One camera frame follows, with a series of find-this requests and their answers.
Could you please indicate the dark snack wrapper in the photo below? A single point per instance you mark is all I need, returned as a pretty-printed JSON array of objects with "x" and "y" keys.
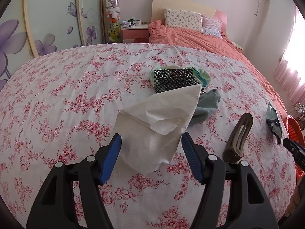
[{"x": 274, "y": 121}]

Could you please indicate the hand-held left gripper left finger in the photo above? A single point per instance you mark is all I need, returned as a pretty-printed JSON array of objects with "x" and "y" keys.
[{"x": 110, "y": 158}]

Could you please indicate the clear tube of plush toys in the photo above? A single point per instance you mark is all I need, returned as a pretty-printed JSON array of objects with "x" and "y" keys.
[{"x": 113, "y": 16}]

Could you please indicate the pink nightstand with mugs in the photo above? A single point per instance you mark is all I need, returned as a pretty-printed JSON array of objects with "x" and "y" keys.
[{"x": 134, "y": 34}]

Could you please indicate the floral print pillow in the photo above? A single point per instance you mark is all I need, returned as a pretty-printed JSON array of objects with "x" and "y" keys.
[{"x": 183, "y": 19}]

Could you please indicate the coral duvet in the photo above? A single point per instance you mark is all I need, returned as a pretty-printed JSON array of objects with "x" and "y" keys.
[{"x": 214, "y": 47}]

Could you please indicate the white mug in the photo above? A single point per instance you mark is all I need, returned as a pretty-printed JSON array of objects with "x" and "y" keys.
[{"x": 138, "y": 22}]

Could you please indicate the orange plastic basket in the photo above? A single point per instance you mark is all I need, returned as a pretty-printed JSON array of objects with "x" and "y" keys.
[{"x": 294, "y": 128}]

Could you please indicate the white paper bag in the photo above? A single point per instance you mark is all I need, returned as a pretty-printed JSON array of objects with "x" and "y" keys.
[{"x": 154, "y": 124}]

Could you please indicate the air conditioner pipe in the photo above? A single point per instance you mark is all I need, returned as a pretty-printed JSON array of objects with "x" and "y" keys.
[{"x": 258, "y": 4}]

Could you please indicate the brown hair clip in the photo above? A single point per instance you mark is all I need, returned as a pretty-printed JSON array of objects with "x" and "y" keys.
[{"x": 234, "y": 145}]

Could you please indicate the wardrobe with flower doors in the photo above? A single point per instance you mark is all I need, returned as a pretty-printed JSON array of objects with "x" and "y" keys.
[{"x": 47, "y": 23}]

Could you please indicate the pink floral tablecloth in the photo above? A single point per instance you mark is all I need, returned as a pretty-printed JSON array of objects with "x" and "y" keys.
[{"x": 71, "y": 100}]

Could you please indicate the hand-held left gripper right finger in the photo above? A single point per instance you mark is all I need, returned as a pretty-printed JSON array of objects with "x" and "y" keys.
[{"x": 191, "y": 157}]

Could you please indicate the grey-green sock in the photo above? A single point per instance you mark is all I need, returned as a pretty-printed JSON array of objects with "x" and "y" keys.
[{"x": 207, "y": 107}]

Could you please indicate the black mug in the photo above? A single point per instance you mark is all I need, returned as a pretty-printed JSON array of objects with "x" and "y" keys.
[{"x": 130, "y": 22}]

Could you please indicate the pink striped pillow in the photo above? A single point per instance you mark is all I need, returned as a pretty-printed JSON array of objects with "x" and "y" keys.
[{"x": 212, "y": 26}]

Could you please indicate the light green plastic bag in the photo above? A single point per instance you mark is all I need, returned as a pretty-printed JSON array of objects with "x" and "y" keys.
[{"x": 205, "y": 76}]

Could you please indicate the black beaded mat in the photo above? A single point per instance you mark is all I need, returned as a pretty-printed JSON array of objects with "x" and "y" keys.
[{"x": 176, "y": 78}]

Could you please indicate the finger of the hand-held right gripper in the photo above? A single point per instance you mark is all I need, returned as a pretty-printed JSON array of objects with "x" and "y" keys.
[{"x": 295, "y": 149}]

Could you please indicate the cream pink headboard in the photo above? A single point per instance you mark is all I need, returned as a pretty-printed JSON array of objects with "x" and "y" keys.
[{"x": 181, "y": 3}]

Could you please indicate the pink curtain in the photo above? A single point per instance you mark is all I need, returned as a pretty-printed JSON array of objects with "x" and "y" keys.
[{"x": 290, "y": 76}]

